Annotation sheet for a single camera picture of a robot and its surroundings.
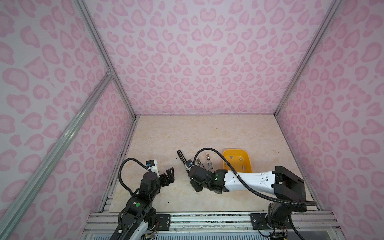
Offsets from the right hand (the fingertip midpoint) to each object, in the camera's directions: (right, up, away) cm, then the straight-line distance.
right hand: (193, 178), depth 80 cm
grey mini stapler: (+4, +5, +10) cm, 12 cm away
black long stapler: (-7, +9, +15) cm, 19 cm away
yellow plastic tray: (+29, +7, +15) cm, 34 cm away
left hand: (-14, +5, 0) cm, 15 cm away
